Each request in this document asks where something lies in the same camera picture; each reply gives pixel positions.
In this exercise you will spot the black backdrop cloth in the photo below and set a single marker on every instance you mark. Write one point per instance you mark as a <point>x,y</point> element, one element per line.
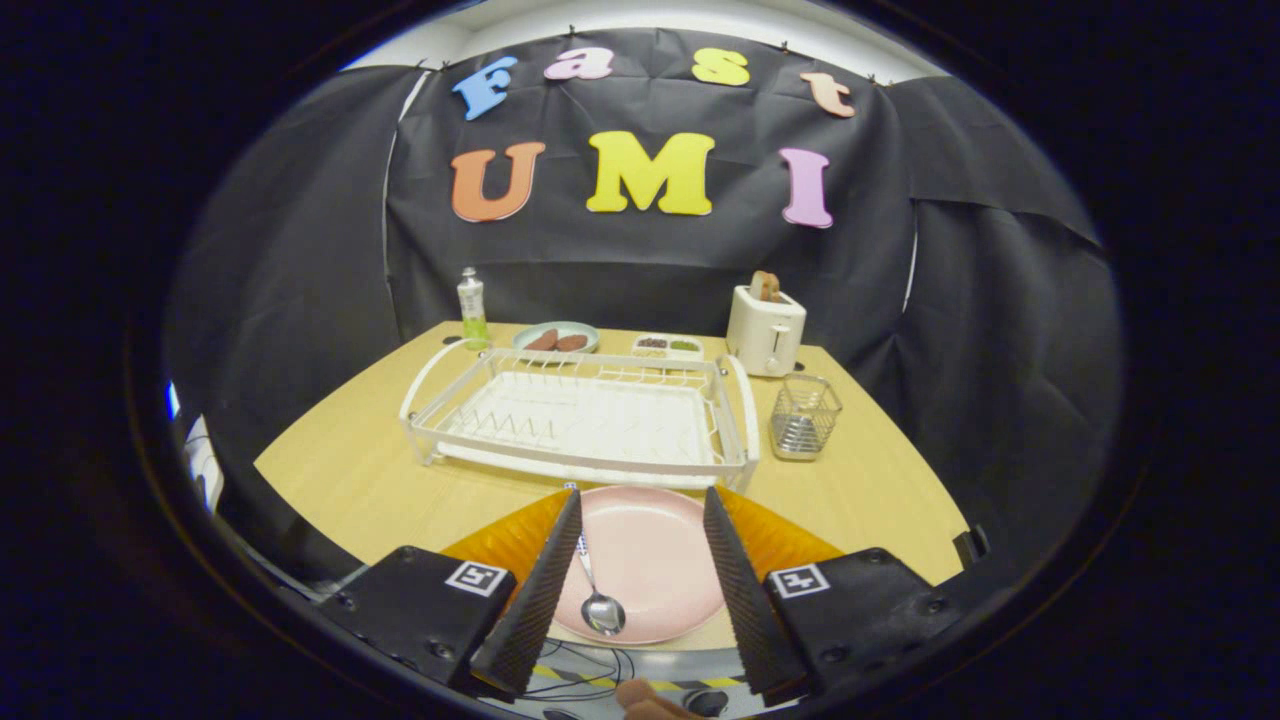
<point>650,260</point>

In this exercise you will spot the black table clamp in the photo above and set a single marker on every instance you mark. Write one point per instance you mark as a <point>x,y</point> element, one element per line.
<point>972,545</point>

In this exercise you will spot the white printed sheet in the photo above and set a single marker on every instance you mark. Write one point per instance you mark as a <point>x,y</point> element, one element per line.
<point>200,460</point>

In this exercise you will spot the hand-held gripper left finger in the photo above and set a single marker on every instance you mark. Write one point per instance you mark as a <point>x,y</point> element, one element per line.
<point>540,600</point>

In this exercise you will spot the green liquid bottle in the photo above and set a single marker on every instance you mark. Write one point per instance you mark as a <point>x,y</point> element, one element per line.
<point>474,320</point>

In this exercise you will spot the brown sausage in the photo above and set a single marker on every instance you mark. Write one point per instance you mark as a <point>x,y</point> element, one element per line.
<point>572,343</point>
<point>541,341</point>

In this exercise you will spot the pink plate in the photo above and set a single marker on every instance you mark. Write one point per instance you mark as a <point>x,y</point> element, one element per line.
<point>650,560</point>

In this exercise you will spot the brown bread slice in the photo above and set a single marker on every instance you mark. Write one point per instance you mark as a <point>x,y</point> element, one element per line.
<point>765,287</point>

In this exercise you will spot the teal plate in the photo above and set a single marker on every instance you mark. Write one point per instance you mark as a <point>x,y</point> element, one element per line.
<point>580,330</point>

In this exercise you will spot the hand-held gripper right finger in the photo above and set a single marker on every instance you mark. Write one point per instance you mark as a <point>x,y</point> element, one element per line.
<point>740,590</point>

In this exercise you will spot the white divided condiment tray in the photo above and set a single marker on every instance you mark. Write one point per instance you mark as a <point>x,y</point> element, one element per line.
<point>668,347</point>

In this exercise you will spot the cream toaster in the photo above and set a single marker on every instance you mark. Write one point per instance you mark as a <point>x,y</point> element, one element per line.
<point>765,335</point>

